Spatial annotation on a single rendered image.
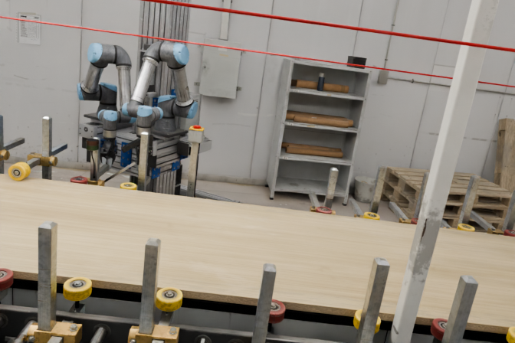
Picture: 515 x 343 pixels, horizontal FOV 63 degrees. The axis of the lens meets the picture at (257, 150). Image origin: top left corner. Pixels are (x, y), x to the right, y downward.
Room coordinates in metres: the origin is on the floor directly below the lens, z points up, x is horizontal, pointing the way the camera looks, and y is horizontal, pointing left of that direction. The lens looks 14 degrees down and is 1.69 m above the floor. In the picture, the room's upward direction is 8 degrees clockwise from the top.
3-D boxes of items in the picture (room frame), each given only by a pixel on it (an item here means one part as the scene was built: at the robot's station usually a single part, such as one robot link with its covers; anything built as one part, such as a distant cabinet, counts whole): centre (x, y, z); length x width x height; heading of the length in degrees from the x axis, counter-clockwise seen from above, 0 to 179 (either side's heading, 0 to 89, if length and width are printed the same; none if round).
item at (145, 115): (2.21, 0.62, 1.22); 0.09 x 0.08 x 0.11; 167
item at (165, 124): (2.75, 0.64, 1.09); 0.15 x 0.15 x 0.10
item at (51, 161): (2.08, 1.11, 0.95); 0.13 x 0.06 x 0.05; 92
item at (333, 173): (2.14, -0.42, 0.86); 0.03 x 0.03 x 0.48; 2
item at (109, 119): (2.43, 0.89, 1.12); 0.09 x 0.08 x 0.11; 36
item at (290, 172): (4.73, -0.63, 0.78); 0.90 x 0.45 x 1.55; 98
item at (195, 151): (2.11, 0.32, 0.93); 0.05 x 0.05 x 0.45; 2
